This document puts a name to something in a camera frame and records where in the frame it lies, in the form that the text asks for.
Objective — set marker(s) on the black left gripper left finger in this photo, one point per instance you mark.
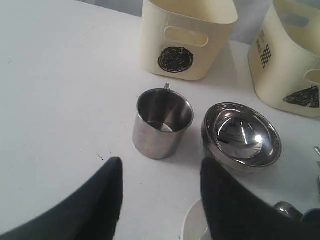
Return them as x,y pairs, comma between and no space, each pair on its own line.
90,213

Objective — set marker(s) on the large steel mug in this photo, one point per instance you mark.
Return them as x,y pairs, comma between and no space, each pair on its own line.
311,216

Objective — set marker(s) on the steel fork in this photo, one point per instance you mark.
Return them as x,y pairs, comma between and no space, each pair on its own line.
317,150

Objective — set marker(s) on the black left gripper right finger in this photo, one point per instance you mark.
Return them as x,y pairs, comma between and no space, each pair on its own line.
234,213

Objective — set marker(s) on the cream bin with circle mark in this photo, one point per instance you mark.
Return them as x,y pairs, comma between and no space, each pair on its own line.
182,38

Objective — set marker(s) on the steel bowl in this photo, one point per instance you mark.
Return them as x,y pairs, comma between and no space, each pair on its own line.
240,138

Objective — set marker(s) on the white ceramic bowl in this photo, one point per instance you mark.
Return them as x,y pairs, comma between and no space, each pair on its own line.
195,226

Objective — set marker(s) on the cream bin with triangle mark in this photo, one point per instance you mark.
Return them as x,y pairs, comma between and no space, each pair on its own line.
284,58

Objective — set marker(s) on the small steel cup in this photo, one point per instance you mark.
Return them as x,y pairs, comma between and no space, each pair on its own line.
162,118

